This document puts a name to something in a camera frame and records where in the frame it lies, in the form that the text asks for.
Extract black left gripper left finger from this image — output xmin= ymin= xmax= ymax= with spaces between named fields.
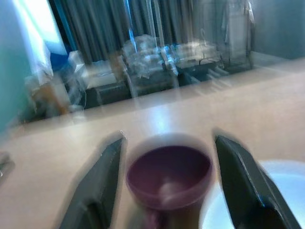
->
xmin=58 ymin=130 xmax=126 ymax=229

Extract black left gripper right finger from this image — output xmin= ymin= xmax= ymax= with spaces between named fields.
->
xmin=214 ymin=133 xmax=297 ymax=229

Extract white round bowl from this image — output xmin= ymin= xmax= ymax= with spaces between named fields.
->
xmin=199 ymin=159 xmax=305 ymax=229

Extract grey curtain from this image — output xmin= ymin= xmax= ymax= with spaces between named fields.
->
xmin=50 ymin=0 xmax=224 ymax=67

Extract dark round bowl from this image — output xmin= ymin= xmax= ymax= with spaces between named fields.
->
xmin=126 ymin=135 xmax=214 ymax=229

